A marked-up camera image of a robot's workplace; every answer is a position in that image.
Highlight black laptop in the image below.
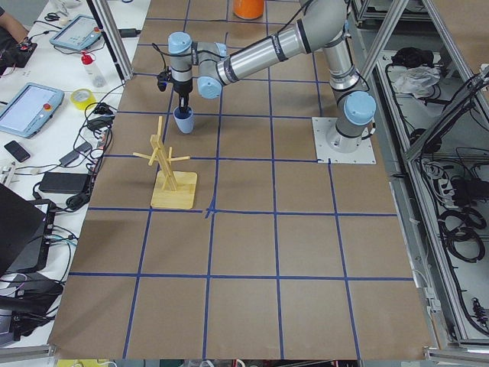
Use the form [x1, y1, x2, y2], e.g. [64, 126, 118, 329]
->
[1, 185, 55, 275]

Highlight far blue teach pendant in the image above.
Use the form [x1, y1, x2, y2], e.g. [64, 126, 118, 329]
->
[50, 15, 102, 51]

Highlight red cap squeeze bottle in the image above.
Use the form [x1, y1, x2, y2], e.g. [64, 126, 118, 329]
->
[81, 51, 106, 88]

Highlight yellow tape roll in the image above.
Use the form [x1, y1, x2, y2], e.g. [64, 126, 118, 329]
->
[70, 88, 96, 110]

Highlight orange can silver lid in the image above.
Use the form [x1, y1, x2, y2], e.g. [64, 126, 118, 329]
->
[233, 0, 265, 20]

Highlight light blue plastic cup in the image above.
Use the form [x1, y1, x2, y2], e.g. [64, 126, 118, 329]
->
[173, 107, 195, 134]

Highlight wooden cup rack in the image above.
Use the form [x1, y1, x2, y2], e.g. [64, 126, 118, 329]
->
[133, 116, 198, 209]

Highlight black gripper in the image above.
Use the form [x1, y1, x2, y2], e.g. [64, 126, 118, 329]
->
[173, 80, 192, 114]

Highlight blue teach pendant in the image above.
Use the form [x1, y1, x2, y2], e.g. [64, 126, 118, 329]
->
[1, 83, 65, 138]
[50, 15, 102, 51]

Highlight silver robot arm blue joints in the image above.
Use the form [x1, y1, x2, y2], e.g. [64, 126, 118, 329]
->
[164, 1, 377, 138]

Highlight black power adapter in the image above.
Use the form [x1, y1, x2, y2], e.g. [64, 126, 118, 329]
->
[39, 172, 89, 194]

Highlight wrist camera blue light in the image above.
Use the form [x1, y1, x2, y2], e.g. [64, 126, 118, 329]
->
[157, 67, 171, 92]

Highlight black smartphone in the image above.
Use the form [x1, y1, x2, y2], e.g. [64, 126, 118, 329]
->
[4, 141, 31, 162]

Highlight white crumpled cloth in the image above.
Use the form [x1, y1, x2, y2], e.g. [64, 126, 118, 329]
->
[393, 66, 441, 98]

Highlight near blue teach pendant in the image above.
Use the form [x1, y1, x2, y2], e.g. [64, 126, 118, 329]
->
[1, 83, 65, 138]

